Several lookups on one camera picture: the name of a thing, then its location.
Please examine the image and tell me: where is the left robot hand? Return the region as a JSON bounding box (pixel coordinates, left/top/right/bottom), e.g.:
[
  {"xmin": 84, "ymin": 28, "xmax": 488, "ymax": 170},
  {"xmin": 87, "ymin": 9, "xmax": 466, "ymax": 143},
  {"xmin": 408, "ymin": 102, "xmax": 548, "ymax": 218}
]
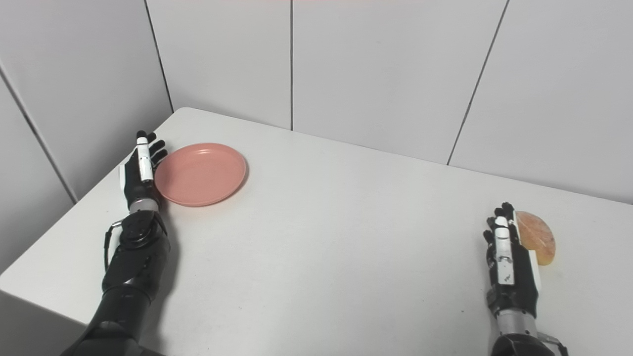
[{"xmin": 119, "ymin": 131, "xmax": 168, "ymax": 212}]

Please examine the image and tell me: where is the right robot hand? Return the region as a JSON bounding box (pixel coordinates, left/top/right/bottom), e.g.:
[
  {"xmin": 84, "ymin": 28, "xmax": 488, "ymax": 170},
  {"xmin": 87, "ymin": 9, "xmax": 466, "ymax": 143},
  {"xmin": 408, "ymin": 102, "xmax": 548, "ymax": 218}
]
[{"xmin": 483, "ymin": 202, "xmax": 544, "ymax": 318}]

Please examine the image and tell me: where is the golden bread roll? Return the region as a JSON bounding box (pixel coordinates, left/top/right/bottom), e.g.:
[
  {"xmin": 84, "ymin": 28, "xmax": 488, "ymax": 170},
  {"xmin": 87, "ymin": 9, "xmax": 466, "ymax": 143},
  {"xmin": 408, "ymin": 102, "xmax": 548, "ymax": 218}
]
[{"xmin": 515, "ymin": 211, "xmax": 557, "ymax": 266}]

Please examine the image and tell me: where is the pink plastic plate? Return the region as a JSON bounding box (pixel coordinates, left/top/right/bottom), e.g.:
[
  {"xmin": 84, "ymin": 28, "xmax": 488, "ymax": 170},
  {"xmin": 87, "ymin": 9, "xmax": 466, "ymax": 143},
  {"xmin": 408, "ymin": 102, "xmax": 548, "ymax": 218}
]
[{"xmin": 154, "ymin": 143, "xmax": 247, "ymax": 207}]

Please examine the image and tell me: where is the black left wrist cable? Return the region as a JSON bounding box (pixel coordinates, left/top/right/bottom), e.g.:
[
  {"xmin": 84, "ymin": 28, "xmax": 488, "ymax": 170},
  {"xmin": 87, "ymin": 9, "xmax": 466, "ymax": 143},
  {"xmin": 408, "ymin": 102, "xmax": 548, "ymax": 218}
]
[{"xmin": 103, "ymin": 220, "xmax": 124, "ymax": 271}]

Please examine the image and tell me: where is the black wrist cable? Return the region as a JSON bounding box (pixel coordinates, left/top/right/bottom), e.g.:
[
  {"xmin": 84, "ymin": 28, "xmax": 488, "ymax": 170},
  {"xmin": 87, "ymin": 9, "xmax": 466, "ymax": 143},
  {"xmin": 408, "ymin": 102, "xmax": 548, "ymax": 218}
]
[
  {"xmin": 103, "ymin": 220, "xmax": 124, "ymax": 271},
  {"xmin": 536, "ymin": 331, "xmax": 569, "ymax": 356}
]

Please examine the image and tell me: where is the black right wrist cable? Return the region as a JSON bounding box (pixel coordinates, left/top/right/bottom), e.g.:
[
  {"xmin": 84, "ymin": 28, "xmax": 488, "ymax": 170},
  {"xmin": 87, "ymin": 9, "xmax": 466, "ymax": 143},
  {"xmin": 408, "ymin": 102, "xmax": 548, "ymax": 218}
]
[{"xmin": 536, "ymin": 331, "xmax": 569, "ymax": 356}]

